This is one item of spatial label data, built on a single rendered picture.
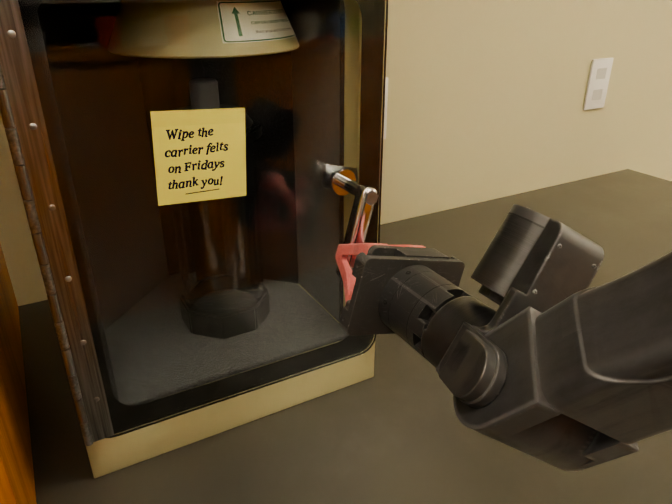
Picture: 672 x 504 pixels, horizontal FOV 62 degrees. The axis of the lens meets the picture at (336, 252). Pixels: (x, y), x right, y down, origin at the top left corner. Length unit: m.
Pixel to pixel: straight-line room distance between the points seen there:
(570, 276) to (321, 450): 0.34
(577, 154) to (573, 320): 1.24
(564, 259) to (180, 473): 0.42
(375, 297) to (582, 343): 0.19
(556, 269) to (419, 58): 0.81
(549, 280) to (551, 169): 1.11
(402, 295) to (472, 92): 0.85
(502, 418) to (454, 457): 0.32
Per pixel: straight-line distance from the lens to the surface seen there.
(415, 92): 1.13
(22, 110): 0.45
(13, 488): 0.50
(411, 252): 0.45
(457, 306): 0.39
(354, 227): 0.51
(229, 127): 0.48
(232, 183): 0.49
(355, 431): 0.63
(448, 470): 0.60
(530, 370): 0.30
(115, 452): 0.61
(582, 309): 0.30
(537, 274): 0.35
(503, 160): 1.34
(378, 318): 0.45
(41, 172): 0.46
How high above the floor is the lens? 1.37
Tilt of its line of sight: 25 degrees down
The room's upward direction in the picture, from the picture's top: straight up
